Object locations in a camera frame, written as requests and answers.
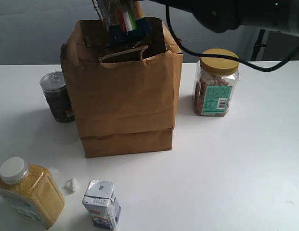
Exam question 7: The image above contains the colourful packaged item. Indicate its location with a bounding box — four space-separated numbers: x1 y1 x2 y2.
92 0 151 45

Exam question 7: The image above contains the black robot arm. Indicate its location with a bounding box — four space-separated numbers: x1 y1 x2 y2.
156 0 299 37

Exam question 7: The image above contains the brown paper bag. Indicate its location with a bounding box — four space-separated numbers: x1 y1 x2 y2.
61 17 183 158

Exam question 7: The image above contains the clear jar yellow lid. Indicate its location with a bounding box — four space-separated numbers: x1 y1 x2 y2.
194 57 239 116

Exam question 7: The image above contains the small white milk carton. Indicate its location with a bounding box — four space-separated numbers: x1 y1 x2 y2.
82 180 121 230

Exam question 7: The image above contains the dark tin can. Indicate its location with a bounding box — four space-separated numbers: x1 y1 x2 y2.
39 72 75 123

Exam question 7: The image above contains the crumpled white paper scrap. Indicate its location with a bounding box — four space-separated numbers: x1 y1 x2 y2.
65 177 79 192

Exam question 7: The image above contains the black light stand pole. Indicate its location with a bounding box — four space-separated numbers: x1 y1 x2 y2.
250 29 266 61

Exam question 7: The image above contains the yellow grain bottle white cap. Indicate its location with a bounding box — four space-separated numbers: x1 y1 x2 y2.
0 157 65 229

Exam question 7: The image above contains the black cable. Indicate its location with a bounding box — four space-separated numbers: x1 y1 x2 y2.
165 4 299 72

